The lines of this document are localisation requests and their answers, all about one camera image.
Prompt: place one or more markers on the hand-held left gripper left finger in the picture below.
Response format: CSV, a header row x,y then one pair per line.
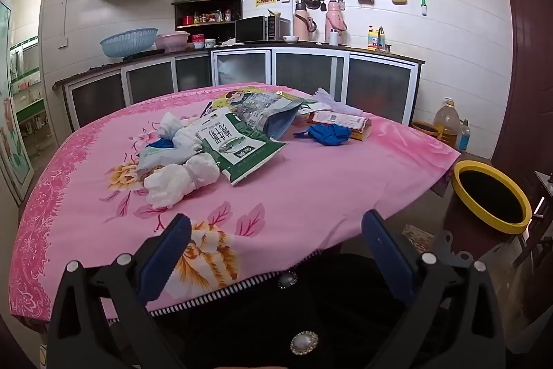
x,y
166,261

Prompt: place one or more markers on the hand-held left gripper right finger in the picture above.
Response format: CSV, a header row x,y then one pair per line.
x,y
389,261

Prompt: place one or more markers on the white diaper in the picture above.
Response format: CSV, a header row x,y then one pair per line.
x,y
181,183

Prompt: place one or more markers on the yellow rimmed trash bin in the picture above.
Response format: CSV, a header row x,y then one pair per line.
x,y
492,196

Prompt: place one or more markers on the green cartoon print bag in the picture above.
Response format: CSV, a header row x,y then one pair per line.
x,y
263,112

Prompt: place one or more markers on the person's black jacket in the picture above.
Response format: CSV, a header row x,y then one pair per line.
x,y
324,308

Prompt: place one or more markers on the pink floral tablecloth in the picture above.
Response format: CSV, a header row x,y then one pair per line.
x,y
302,187

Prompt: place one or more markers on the white blue crumpled wrapper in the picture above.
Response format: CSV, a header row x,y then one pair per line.
x,y
183,137

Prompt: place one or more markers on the brown bucket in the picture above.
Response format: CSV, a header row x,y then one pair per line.
x,y
425,128

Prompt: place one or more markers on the white and green milk bag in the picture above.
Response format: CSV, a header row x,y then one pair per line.
x,y
242,144

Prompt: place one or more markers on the blue cloth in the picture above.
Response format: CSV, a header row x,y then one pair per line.
x,y
328,134

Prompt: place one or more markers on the small blue liquid bottle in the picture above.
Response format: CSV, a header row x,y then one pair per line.
x,y
464,137

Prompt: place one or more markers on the orange flat box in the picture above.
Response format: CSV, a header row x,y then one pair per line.
x,y
345,120

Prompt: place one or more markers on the large cooking oil bottle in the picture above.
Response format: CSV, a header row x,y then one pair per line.
x,y
447,122

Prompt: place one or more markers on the purple plastic bag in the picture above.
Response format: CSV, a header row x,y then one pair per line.
x,y
341,107

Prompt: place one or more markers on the dark wooden stool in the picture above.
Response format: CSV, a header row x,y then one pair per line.
x,y
542,196

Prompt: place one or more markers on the kitchen counter cabinet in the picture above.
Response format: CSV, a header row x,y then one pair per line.
x,y
380,88

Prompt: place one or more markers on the pink plastic basin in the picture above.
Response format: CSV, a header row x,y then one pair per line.
x,y
173,42

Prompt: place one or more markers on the blue detergent bottle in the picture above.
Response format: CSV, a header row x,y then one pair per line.
x,y
382,39

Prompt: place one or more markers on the blue plastic basket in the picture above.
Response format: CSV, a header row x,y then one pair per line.
x,y
127,42

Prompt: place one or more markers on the yellow detergent bottle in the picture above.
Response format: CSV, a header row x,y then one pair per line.
x,y
373,38

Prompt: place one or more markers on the red bowl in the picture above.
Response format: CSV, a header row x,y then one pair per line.
x,y
198,38

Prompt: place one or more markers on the white cup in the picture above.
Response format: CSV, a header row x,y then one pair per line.
x,y
334,37

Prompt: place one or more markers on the dark red door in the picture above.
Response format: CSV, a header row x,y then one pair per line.
x,y
531,70

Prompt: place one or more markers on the white bowl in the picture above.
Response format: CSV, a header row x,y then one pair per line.
x,y
290,38

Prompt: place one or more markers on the row of seasoning jars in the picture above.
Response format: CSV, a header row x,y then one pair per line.
x,y
207,17

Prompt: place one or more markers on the black microwave oven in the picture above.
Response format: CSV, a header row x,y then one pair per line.
x,y
255,29

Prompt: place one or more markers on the beige pink thermos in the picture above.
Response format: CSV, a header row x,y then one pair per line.
x,y
302,25

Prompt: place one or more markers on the dark wooden spice shelf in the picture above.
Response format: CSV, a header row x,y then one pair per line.
x,y
207,1

